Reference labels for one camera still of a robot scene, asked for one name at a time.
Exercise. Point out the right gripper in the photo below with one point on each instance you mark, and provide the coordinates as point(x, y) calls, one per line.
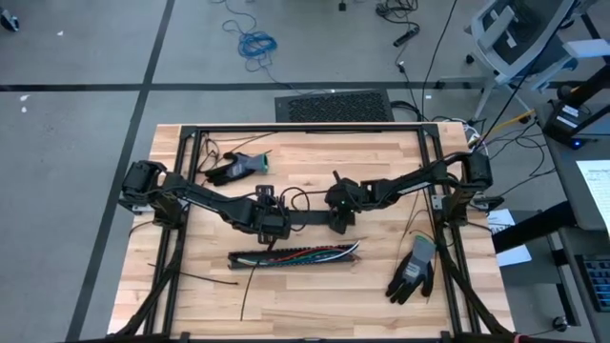
point(343, 197)

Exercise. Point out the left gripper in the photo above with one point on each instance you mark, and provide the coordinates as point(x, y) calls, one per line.
point(269, 221)

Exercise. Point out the black duct cover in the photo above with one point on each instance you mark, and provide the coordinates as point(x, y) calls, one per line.
point(310, 218)

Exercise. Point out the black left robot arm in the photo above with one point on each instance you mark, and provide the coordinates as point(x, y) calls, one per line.
point(209, 202)

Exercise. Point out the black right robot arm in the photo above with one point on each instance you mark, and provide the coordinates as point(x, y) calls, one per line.
point(419, 178)

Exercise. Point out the green cuffed grey work glove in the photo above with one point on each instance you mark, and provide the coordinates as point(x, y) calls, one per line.
point(238, 167)

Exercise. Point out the grey black work glove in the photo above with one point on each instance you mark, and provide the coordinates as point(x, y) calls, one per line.
point(412, 281)

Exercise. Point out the black power strip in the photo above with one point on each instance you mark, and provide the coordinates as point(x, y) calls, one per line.
point(406, 36)

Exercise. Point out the white paper sheet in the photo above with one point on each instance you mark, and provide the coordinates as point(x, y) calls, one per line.
point(517, 256)

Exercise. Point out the small black object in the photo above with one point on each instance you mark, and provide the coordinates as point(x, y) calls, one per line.
point(342, 6)

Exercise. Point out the black desk leg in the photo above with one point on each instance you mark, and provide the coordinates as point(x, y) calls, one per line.
point(534, 231)

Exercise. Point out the grey mesh office chair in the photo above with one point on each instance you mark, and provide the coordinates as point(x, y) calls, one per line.
point(494, 28)

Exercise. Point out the black labelled device box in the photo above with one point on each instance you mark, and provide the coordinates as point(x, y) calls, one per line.
point(568, 121)

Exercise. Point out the grey desk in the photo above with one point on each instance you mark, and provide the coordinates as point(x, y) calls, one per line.
point(589, 243)

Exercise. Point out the black round knob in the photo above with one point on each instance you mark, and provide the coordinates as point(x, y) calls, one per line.
point(561, 325)

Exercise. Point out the white printed sheet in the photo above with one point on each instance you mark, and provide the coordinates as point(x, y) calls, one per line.
point(594, 190)

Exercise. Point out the black keyboard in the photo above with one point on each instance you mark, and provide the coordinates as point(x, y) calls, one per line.
point(595, 286)

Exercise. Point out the black caster wheel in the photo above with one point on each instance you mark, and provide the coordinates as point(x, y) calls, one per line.
point(8, 21)

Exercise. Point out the black aluminium table frame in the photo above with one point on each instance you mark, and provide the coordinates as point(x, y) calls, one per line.
point(310, 128)

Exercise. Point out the grey metal mounting bracket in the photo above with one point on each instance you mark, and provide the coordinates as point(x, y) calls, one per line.
point(438, 201)
point(131, 206)

